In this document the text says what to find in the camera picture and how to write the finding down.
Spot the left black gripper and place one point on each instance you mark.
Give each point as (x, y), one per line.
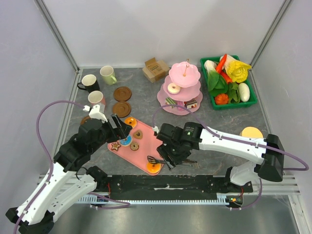
(120, 132)

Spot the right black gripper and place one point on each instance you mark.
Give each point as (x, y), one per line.
(164, 150)

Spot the metal serving tongs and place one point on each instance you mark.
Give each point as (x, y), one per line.
(156, 160)

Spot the small orange glazed donut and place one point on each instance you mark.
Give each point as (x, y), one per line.
(153, 168)

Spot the green layered cake slice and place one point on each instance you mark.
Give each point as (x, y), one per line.
(168, 101)

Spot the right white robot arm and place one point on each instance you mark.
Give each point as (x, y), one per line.
(265, 157)

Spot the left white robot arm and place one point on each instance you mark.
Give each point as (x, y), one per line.
(41, 210)

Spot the large orange glazed donut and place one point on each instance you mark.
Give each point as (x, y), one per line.
(131, 121)

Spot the blue glazed donut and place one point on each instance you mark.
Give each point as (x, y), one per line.
(126, 142)

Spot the brown saucer middle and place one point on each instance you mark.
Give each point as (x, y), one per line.
(121, 109)

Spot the brown saucer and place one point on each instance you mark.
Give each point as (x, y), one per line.
(84, 120)
(122, 93)
(121, 109)

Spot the star shaped cookie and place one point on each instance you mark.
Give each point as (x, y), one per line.
(115, 146)

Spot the heart shaped cookie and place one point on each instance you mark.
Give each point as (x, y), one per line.
(138, 134)

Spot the small chocolate nut donut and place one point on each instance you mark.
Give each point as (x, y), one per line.
(134, 146)

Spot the brown saucer upper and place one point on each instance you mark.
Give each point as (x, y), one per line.
(122, 93)

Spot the pink serving tray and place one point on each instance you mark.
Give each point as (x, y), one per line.
(147, 147)

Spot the brown saucer lower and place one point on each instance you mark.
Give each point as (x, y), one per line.
(84, 120)

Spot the pink mug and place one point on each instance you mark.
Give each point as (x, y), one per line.
(97, 98)

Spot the pink layered cake slice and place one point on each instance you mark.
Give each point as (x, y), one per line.
(180, 105)

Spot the chocolate cake slice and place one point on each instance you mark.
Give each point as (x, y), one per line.
(191, 104)

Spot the black mug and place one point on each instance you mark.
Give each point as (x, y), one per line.
(89, 83)

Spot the green mug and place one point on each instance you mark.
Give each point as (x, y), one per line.
(108, 75)

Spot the orange pumpkin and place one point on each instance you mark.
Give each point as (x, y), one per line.
(221, 99)

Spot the cardboard box stack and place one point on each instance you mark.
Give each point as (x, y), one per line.
(155, 70)

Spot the pink three tier stand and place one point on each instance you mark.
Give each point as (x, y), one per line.
(187, 76)

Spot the green bok choy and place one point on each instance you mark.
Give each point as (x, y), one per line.
(215, 82)

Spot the yellow round sponge cake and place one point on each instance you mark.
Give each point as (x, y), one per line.
(251, 132)

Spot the spinach leaves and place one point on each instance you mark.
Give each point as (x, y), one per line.
(233, 93)

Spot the white eggplant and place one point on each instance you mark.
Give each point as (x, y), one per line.
(244, 92)

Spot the red chili pepper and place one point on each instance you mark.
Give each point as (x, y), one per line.
(221, 63)

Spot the yellow napa cabbage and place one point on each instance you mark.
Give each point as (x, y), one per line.
(236, 70)

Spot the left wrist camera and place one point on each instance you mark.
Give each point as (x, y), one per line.
(96, 112)

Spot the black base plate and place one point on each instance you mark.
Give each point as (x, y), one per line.
(167, 187)

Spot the white cable duct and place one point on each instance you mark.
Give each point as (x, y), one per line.
(219, 200)

